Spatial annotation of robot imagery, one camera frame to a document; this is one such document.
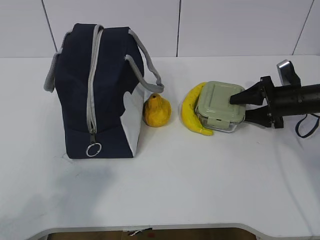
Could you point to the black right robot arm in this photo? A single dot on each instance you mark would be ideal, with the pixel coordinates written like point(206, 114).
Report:
point(277, 101)

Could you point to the navy blue lunch bag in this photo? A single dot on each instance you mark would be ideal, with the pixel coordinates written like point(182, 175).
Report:
point(100, 76)

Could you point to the yellow pear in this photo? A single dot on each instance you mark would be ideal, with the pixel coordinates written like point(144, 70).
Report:
point(156, 111)

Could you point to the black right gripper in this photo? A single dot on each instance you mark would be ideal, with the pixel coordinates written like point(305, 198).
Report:
point(265, 116)

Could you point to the yellow banana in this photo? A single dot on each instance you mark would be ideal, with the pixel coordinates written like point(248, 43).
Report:
point(188, 114)

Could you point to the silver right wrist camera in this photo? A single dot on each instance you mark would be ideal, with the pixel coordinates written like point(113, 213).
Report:
point(287, 74)

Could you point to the glass container green lid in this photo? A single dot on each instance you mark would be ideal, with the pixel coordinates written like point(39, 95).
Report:
point(214, 109)

